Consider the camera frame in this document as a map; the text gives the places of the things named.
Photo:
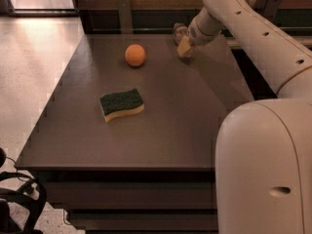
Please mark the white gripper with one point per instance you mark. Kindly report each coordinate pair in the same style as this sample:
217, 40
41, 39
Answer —
197, 34

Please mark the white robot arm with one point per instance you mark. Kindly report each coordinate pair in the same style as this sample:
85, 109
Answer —
263, 152

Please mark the orange ball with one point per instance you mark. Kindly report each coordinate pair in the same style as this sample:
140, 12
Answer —
135, 55

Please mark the green and yellow sponge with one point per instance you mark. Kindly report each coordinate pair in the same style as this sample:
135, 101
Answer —
121, 104

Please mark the brown drawer cabinet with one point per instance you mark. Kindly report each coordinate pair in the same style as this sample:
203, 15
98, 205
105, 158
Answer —
150, 173

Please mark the left metal bracket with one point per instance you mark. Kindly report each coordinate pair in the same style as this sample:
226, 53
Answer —
125, 16

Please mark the metal bracket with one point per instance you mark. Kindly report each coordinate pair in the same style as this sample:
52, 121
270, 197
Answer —
125, 16
271, 8

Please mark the right metal bracket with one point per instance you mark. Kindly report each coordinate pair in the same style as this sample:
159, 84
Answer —
271, 8

